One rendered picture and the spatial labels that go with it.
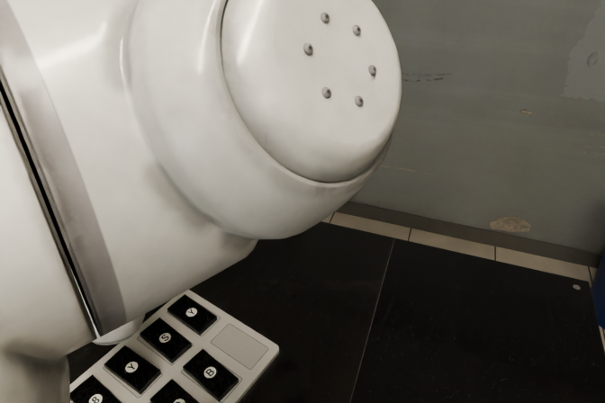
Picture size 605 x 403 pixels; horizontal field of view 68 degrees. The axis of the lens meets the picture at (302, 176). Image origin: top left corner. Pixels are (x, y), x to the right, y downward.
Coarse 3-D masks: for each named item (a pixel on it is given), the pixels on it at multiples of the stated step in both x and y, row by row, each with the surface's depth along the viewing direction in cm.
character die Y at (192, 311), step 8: (184, 296) 98; (176, 304) 96; (184, 304) 96; (192, 304) 96; (168, 312) 96; (176, 312) 94; (184, 312) 94; (192, 312) 94; (200, 312) 94; (208, 312) 94; (184, 320) 93; (192, 320) 93; (200, 320) 93; (208, 320) 93; (192, 328) 92; (200, 328) 91
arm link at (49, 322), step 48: (0, 96) 11; (0, 144) 11; (0, 192) 11; (0, 240) 11; (48, 240) 12; (0, 288) 11; (48, 288) 12; (0, 336) 12; (48, 336) 13; (96, 336) 15; (0, 384) 12; (48, 384) 14
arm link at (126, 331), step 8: (72, 272) 62; (88, 312) 61; (136, 320) 67; (120, 328) 65; (128, 328) 66; (136, 328) 67; (104, 336) 64; (112, 336) 65; (120, 336) 65; (128, 336) 67; (96, 344) 66; (104, 344) 66; (112, 344) 66
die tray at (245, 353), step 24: (216, 312) 96; (192, 336) 91; (216, 336) 91; (240, 336) 91; (264, 336) 91; (240, 360) 87; (264, 360) 87; (72, 384) 83; (120, 384) 83; (192, 384) 83; (240, 384) 83
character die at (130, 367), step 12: (108, 360) 85; (120, 360) 85; (132, 360) 85; (144, 360) 85; (120, 372) 84; (132, 372) 83; (144, 372) 83; (156, 372) 83; (132, 384) 81; (144, 384) 81
